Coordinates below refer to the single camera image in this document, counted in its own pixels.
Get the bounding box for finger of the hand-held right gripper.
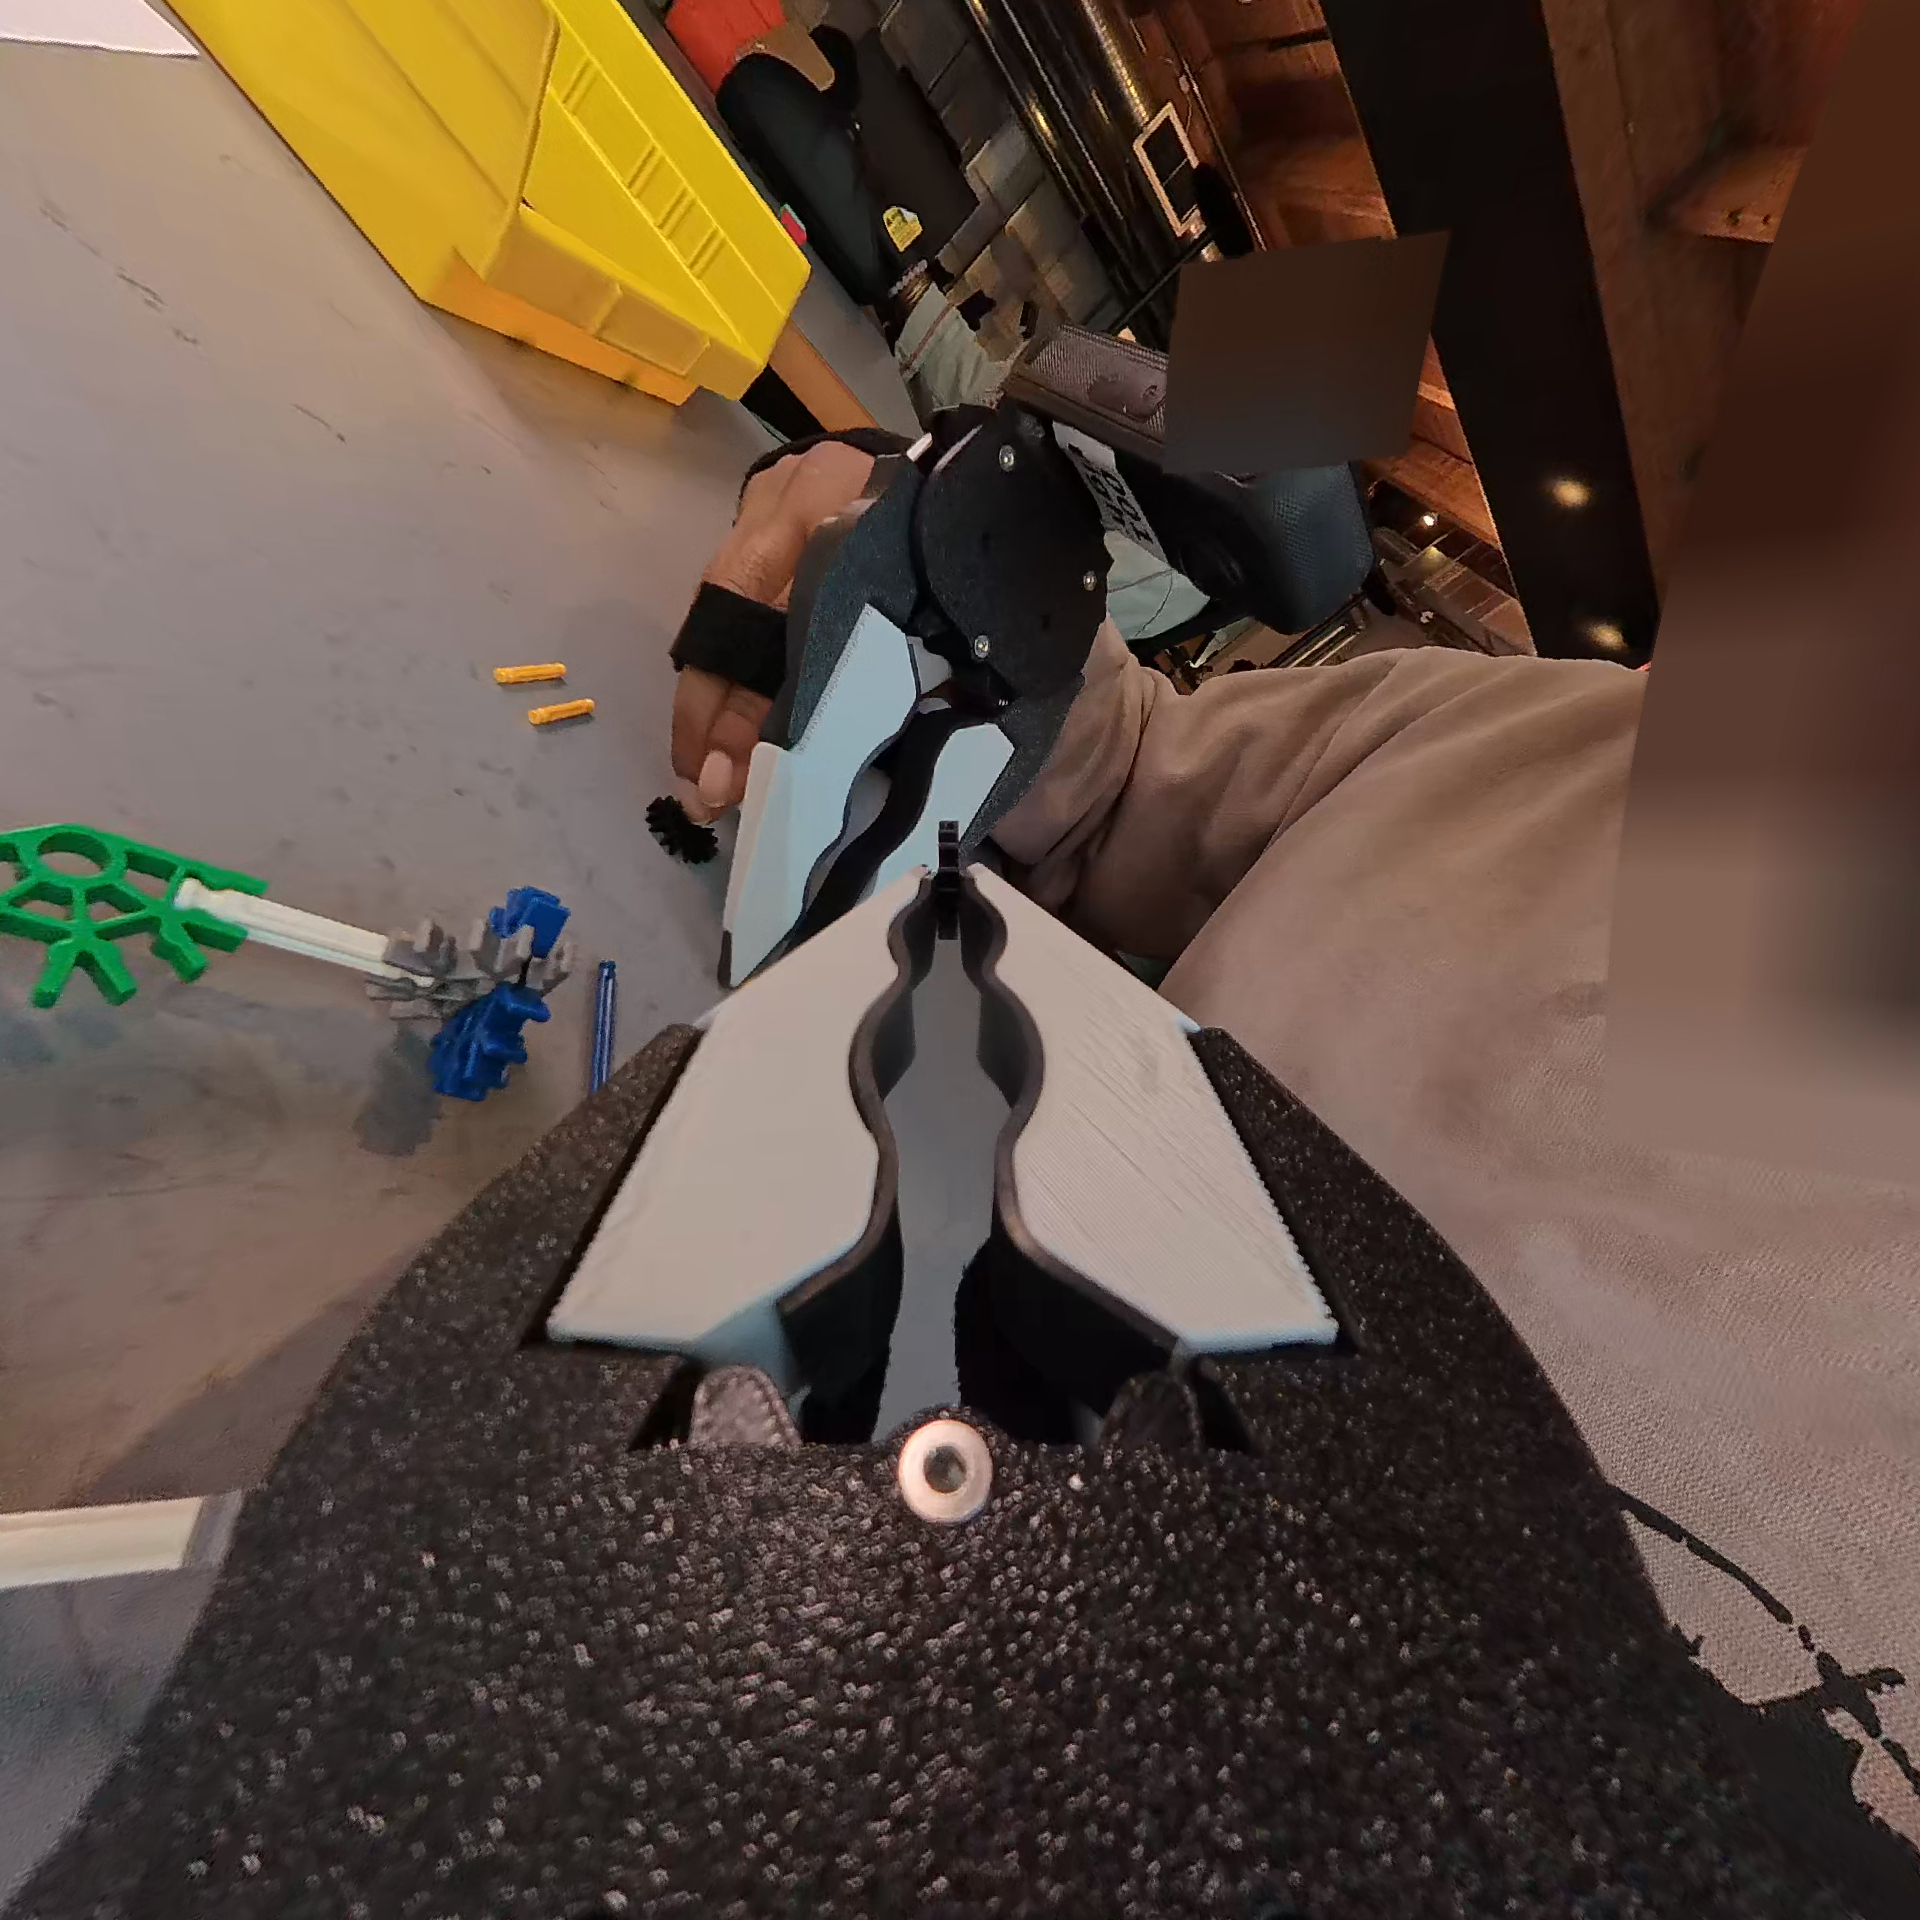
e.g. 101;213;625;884
831;717;1014;928
717;612;923;991

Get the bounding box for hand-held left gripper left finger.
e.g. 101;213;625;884
544;863;945;1413

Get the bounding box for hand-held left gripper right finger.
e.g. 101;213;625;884
958;863;1340;1389

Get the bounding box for yellow plastic bin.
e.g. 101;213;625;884
161;0;568;324
516;0;815;407

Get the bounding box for person's right forearm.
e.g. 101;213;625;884
982;621;1652;976

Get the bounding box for person's right hand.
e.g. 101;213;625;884
671;441;916;825

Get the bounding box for person's beige shirt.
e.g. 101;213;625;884
1153;660;1920;1920

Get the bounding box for black bag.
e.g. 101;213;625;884
717;30;902;301

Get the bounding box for black pillar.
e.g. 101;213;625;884
1319;0;1659;662

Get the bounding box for colourful toy rod model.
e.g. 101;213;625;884
0;815;579;1596

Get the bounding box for silver ribbed duct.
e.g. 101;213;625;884
959;0;1203;317

